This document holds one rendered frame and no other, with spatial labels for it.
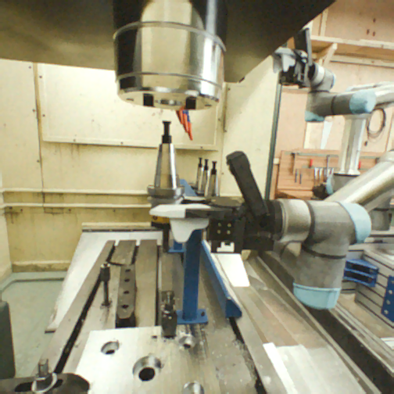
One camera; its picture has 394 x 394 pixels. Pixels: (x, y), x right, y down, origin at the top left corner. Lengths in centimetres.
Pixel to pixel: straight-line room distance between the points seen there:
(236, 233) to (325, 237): 15
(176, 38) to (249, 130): 120
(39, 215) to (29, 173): 24
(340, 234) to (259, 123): 114
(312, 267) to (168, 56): 40
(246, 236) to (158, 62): 29
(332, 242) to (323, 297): 10
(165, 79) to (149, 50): 4
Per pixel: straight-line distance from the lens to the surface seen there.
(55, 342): 73
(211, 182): 64
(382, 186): 66
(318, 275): 48
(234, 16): 43
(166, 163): 38
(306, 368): 91
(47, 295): 153
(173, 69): 33
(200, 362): 51
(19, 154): 157
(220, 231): 40
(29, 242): 167
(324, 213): 44
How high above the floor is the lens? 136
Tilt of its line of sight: 11 degrees down
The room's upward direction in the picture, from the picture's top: 3 degrees clockwise
